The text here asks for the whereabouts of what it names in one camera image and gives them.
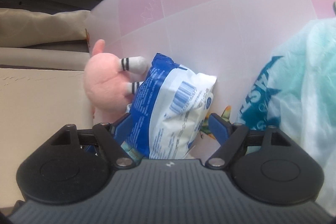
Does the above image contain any pink plush pig toy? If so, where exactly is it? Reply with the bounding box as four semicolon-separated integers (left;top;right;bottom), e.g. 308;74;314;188
83;39;148;123

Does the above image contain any beige sofa cushion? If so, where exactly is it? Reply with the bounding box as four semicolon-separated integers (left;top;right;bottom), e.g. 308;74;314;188
1;8;90;48

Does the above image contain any translucent teal-print plastic bag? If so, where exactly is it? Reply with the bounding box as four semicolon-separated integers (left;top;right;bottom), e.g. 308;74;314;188
236;18;335;215

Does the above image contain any blue white tissue pack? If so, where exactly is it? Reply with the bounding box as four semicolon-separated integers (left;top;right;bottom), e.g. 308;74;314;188
116;53;217;159

